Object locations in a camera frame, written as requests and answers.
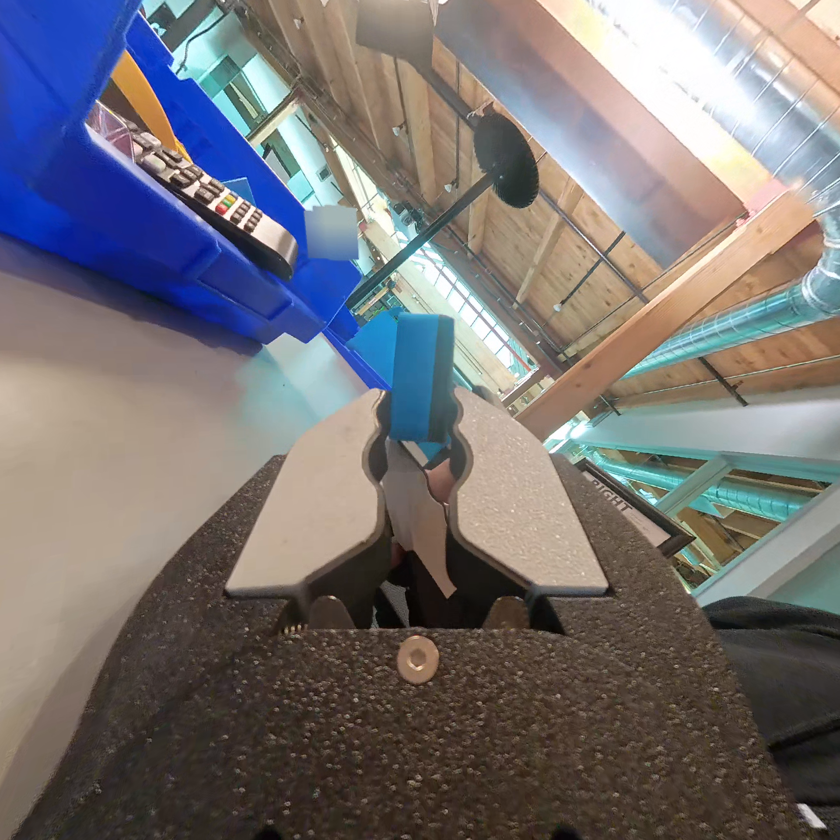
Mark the row of windows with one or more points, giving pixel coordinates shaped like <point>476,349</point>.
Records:
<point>472,308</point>

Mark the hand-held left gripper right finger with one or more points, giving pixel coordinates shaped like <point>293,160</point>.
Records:
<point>525,512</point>

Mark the black hanging box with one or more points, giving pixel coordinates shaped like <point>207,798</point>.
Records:
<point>394,26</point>

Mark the black pole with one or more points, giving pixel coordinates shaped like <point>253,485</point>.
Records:
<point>420,236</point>

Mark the yellow curved object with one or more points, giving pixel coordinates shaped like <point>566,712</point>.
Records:
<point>141,98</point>

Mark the grey card payment terminal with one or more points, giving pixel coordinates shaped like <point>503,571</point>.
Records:
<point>249,229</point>

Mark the long wooden ceiling beam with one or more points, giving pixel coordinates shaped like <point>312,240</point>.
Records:
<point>656,315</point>

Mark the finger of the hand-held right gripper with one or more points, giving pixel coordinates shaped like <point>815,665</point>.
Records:
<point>413,505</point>

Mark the black round fan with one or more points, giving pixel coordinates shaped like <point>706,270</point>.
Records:
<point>506,161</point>

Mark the large blue plastic bin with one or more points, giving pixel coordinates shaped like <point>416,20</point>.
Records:
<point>98,216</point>

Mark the silver spiral air duct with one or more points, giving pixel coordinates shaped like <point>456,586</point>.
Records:
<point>722,328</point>
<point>754,495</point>

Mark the blue whiteboard eraser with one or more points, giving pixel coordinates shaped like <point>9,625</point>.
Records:
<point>413,374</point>

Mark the large silver air duct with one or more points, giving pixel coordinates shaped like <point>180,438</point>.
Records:
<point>754,79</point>

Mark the person's right hand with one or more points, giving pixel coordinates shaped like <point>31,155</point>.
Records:
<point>439,482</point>

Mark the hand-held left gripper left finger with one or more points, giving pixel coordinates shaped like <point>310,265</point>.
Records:
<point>315,499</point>

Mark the clear plastic piece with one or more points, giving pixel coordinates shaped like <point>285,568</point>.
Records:
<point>111,128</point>

